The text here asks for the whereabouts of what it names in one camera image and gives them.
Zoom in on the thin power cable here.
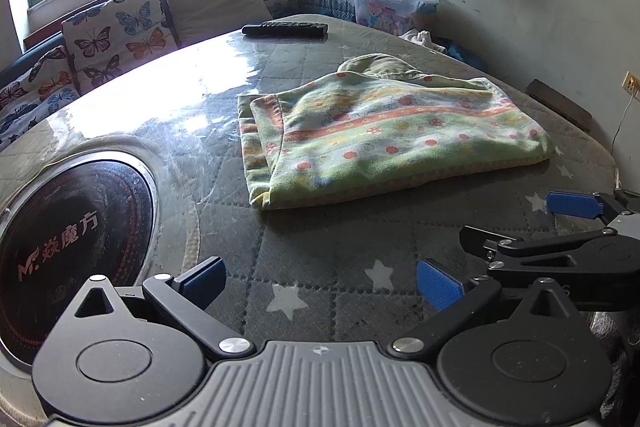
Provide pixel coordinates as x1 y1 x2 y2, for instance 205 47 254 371
611 94 636 158

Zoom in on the round black induction cooker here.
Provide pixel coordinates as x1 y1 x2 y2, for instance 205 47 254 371
0 149 157 375

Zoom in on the long butterfly print pillow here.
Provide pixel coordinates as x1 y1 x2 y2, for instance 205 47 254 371
0 44 126 152

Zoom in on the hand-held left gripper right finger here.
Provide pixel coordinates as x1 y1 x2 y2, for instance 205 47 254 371
390 258 586 360

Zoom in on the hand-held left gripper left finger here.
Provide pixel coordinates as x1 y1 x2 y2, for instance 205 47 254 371
65 256 257 360

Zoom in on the dark grey cloth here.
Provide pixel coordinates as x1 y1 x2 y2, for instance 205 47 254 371
585 307 640 423

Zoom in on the dark wooden board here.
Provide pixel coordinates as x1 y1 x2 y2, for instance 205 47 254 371
525 78 593 132

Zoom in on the square butterfly print pillow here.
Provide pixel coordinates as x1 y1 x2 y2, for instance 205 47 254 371
61 0 181 78

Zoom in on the black remote control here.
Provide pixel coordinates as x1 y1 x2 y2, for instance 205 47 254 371
241 21 329 40

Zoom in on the blue cloth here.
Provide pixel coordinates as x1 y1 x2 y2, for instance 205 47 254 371
440 38 486 72

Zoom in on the beige pillow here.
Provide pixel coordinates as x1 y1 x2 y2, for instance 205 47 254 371
162 0 273 48

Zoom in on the white cloth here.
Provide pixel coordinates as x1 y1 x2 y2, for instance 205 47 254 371
397 28 447 54

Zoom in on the floral striped baby garment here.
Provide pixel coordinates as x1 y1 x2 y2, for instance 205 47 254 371
237 53 557 211

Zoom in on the clear plastic storage box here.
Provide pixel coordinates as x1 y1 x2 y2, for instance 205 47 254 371
350 0 442 32

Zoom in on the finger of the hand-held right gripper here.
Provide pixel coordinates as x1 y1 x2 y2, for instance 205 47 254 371
459 225 619 281
546 188 640 226

